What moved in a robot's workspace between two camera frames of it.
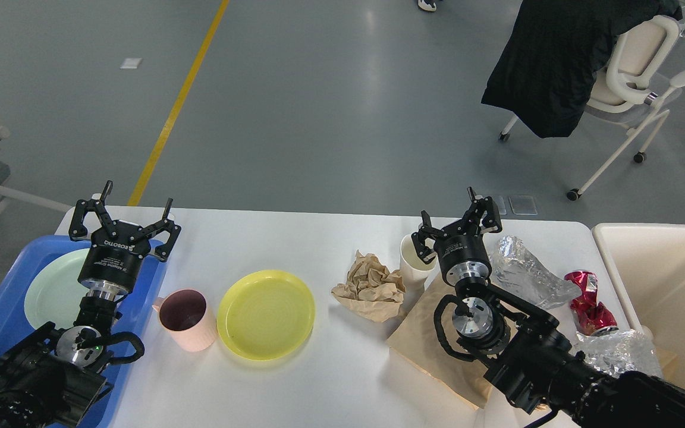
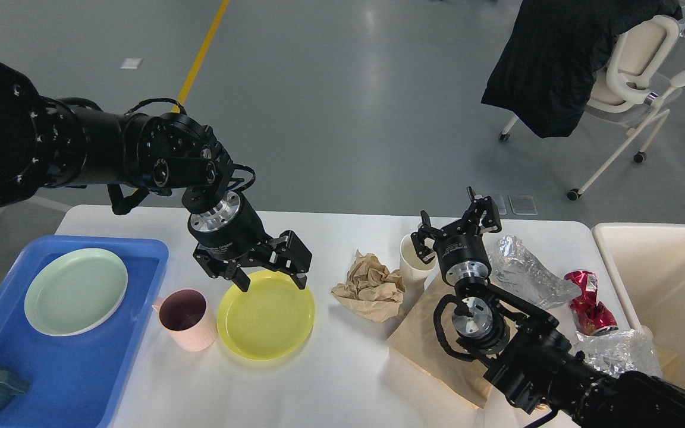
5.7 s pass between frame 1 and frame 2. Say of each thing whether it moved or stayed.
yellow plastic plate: stayed
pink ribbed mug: stayed
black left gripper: moved
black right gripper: stayed
